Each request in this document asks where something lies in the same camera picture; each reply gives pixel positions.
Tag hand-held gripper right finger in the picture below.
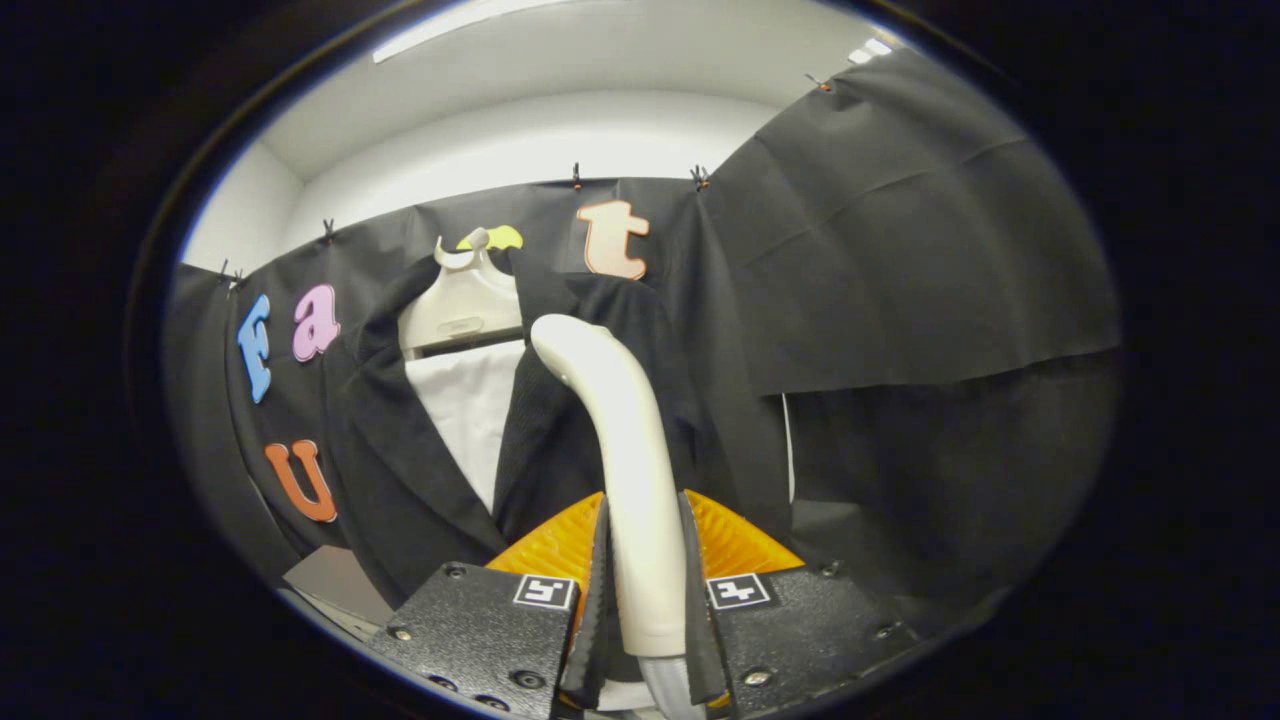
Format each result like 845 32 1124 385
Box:
680 488 921 720

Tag black jacket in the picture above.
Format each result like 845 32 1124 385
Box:
325 250 796 609

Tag white plastic hanger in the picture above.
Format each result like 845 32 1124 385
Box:
398 228 525 359

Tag grey filing cabinet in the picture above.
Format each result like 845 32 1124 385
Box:
282 545 396 641

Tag black backdrop cloth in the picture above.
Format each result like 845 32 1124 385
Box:
162 45 1123 641

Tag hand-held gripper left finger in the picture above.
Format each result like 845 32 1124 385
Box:
363 490 611 720

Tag white garment steamer head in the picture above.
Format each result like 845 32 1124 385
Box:
530 314 691 658

